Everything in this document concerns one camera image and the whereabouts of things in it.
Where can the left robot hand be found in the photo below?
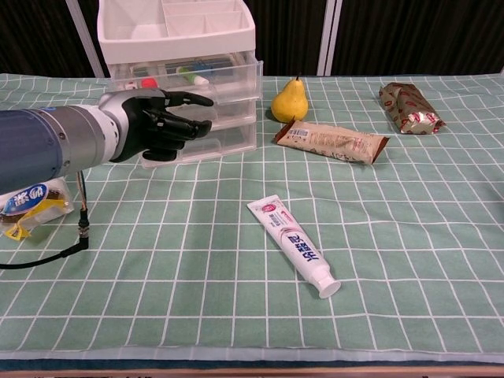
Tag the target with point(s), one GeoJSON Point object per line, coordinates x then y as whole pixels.
{"type": "Point", "coordinates": [145, 122]}

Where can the red plastic cap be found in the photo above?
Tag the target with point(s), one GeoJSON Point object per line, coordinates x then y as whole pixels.
{"type": "Point", "coordinates": [149, 83]}

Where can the clear plastic box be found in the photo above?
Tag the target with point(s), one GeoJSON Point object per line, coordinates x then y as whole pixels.
{"type": "Point", "coordinates": [236, 84]}

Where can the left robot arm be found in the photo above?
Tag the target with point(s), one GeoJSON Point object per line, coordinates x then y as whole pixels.
{"type": "Point", "coordinates": [43, 145]}

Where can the white dice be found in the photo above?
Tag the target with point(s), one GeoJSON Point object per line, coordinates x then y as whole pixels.
{"type": "Point", "coordinates": [130, 84]}

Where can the green white glue stick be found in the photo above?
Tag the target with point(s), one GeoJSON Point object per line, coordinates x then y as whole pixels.
{"type": "Point", "coordinates": [193, 75]}

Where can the green checked tablecloth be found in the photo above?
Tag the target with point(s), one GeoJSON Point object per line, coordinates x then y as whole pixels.
{"type": "Point", "coordinates": [197, 236]}

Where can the packaged white bottles pack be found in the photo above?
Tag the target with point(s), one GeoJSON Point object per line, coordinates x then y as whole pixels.
{"type": "Point", "coordinates": [31, 204]}

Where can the yellow pear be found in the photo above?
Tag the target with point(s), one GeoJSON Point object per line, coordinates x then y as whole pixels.
{"type": "Point", "coordinates": [289, 104]}

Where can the brown snack bar packet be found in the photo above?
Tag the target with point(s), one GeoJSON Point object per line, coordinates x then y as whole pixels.
{"type": "Point", "coordinates": [330, 142]}

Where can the white pink toothpaste tube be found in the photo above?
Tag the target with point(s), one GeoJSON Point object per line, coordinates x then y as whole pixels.
{"type": "Point", "coordinates": [293, 244]}

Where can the gold foil cake packet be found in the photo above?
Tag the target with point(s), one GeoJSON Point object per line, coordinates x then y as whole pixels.
{"type": "Point", "coordinates": [407, 106]}

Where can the white plastic drawer organizer frame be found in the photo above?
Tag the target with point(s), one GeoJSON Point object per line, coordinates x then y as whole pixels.
{"type": "Point", "coordinates": [177, 43]}

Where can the white slim frame post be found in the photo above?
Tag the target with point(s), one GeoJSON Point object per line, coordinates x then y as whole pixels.
{"type": "Point", "coordinates": [80, 39]}

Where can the white double frame post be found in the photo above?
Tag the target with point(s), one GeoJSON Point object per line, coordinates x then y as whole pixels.
{"type": "Point", "coordinates": [328, 35]}

